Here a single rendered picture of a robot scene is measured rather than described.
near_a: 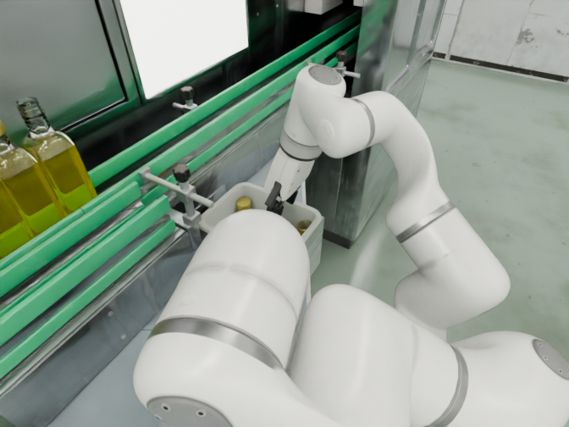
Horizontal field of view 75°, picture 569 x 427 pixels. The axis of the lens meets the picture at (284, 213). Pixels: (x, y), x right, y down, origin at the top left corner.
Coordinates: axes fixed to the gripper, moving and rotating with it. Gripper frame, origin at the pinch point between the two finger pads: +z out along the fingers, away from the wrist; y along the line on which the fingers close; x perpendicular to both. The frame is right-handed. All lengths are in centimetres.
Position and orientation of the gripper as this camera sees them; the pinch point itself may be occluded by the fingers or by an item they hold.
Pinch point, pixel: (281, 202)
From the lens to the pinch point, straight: 75.4
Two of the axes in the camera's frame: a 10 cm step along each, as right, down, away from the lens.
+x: 8.2, 5.3, -1.9
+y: -5.2, 5.8, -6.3
